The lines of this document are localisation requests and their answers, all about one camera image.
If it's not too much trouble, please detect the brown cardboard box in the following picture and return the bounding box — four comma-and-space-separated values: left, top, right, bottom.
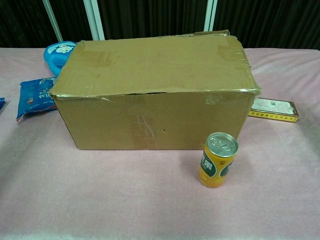
49, 29, 262, 151

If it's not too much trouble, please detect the yellow drink can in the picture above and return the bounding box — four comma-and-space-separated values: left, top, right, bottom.
198, 131, 239, 188

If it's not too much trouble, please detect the pink tablecloth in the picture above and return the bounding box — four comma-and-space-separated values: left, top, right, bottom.
0, 46, 320, 240

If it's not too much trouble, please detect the black curtain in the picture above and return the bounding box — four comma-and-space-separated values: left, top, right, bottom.
0, 0, 320, 50

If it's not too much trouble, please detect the red and yellow flat box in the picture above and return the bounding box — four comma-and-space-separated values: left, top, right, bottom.
248, 96, 300, 124

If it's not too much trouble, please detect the blue detergent bottle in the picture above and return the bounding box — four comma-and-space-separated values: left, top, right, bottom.
43, 41, 77, 76

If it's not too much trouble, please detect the blue snack bag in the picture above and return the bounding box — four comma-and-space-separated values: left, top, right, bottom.
16, 76, 57, 123

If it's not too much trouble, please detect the wide white frame post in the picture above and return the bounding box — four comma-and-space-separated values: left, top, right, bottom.
83, 0, 106, 41

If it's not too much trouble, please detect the thin white frame post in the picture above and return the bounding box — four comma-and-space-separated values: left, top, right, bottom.
42, 0, 64, 43

